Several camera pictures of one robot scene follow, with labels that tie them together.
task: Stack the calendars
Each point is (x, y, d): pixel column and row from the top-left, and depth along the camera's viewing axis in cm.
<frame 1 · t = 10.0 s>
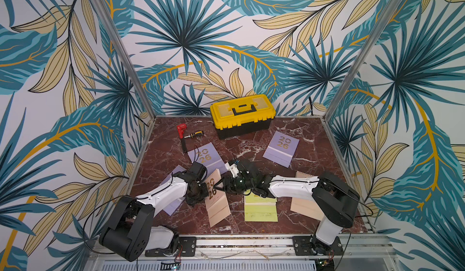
left hand: (205, 200, 85), fingers closed
right hand: (215, 188, 79), fingers open
yellow black toolbox: (235, 117, 100), point 17 cm above the table
red clamp tool: (181, 129, 114), on the table
yellow black screwdriver: (197, 134, 111), on the table
purple calendar back left: (208, 155, 102), on the table
purple calendar back right: (281, 149, 106), on the table
pink calendar centre: (216, 204, 80), point 7 cm above the table
green calendar: (258, 208, 85), on the table

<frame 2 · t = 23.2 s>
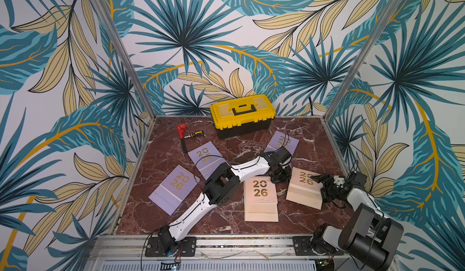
left hand: (292, 185, 89), fingers closed
right hand: (314, 183, 87), fingers open
pink calendar centre: (260, 199, 85), point 3 cm above the table
pink calendar right: (304, 190, 86), point 5 cm above the table
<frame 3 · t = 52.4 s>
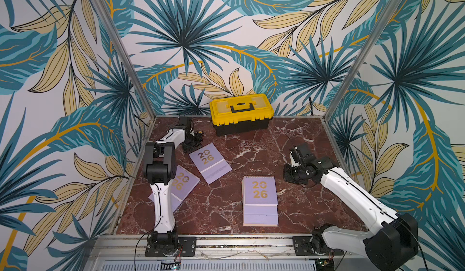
left hand: (203, 144, 104), fingers closed
right hand: (284, 176, 81), fingers closed
purple calendar back right: (260, 206, 83), point 4 cm above the table
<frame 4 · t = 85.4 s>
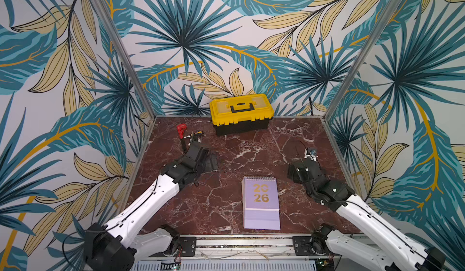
left hand: (206, 163, 78), fingers open
right hand: (302, 167, 77), fingers open
purple calendar front left: (261, 208, 81), point 5 cm above the table
